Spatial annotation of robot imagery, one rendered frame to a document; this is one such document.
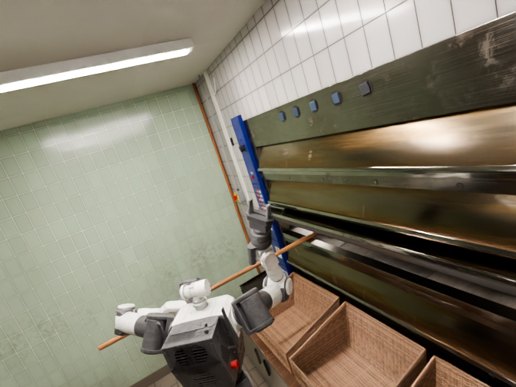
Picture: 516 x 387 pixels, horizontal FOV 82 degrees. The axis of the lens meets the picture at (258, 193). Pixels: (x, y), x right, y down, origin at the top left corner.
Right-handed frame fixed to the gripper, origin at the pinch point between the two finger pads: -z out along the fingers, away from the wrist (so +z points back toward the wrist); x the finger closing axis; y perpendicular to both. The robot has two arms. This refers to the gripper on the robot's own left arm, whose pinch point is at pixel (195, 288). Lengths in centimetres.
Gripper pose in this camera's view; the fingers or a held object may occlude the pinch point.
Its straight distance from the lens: 186.5
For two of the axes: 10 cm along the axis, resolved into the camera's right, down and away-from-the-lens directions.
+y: 9.5, -2.5, -1.8
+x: 2.8, 9.4, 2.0
